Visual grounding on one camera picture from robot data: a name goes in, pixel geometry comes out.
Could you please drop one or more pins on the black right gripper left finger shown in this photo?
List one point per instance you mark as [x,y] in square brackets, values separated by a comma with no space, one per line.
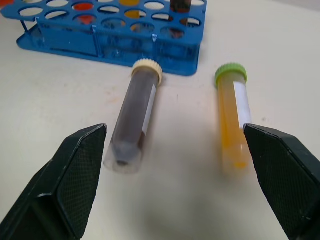
[62,180]

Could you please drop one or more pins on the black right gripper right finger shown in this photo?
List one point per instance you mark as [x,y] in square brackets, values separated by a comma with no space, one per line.
[287,175]

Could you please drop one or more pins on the orange tube green cap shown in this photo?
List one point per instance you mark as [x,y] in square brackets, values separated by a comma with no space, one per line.
[232,120]

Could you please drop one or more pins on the dark brown tube cream cap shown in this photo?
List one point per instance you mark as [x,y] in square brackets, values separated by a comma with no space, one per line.
[136,120]

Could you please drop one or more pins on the blue plastic test tube rack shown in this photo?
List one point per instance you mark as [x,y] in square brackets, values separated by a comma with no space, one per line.
[112,42]

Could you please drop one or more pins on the red tube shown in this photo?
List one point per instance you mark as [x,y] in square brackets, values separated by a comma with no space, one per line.
[83,11]

